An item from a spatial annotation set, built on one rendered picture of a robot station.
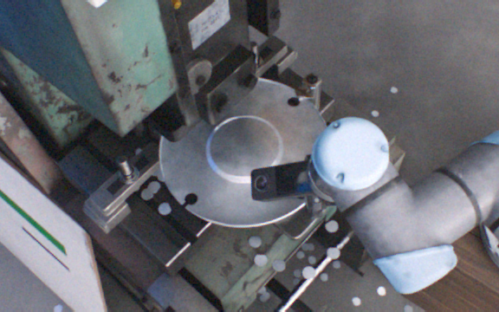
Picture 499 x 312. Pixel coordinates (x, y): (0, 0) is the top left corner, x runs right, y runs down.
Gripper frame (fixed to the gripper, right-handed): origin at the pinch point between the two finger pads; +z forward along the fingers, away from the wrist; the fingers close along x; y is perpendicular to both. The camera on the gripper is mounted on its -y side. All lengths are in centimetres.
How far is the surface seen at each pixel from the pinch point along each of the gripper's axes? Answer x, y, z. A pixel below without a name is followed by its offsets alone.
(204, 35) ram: 20.0, -13.0, -19.9
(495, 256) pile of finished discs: -13, 43, 40
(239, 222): -3.4, -11.1, 0.2
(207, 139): 11.7, -15.6, 5.4
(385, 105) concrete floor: 38, 37, 97
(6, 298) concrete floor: -13, -82, 80
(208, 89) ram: 14.3, -13.5, -14.1
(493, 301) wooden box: -22, 43, 44
